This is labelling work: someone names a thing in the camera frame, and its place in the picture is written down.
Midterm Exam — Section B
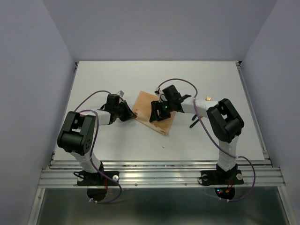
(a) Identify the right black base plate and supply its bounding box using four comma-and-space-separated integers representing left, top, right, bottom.
198, 170, 244, 187

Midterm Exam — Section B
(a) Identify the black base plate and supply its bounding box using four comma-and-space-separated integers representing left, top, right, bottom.
198, 170, 244, 187
73, 171, 119, 187

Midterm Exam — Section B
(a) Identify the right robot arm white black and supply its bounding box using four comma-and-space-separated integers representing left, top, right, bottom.
149, 85, 244, 183

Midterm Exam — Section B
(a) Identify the gold fork black handle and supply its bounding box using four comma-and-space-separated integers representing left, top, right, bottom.
192, 97, 215, 118

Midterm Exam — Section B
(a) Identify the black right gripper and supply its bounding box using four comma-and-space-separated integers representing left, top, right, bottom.
149, 100, 173, 123

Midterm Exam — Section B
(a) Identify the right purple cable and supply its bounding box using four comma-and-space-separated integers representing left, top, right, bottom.
155, 78, 256, 203

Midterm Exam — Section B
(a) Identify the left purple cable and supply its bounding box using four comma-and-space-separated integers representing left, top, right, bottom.
74, 90, 123, 204

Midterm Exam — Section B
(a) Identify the peach cloth napkin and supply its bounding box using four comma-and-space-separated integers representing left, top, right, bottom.
132, 91, 176, 135

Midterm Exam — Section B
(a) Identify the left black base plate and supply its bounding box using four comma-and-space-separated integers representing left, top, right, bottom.
73, 171, 119, 187

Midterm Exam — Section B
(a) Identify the purple cable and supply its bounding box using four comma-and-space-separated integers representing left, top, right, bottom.
74, 90, 123, 204
155, 78, 256, 203

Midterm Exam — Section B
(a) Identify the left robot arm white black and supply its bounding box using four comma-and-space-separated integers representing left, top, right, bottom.
57, 91, 136, 185

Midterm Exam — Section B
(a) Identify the aluminium rail frame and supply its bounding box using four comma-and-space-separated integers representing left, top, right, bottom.
27, 60, 293, 225

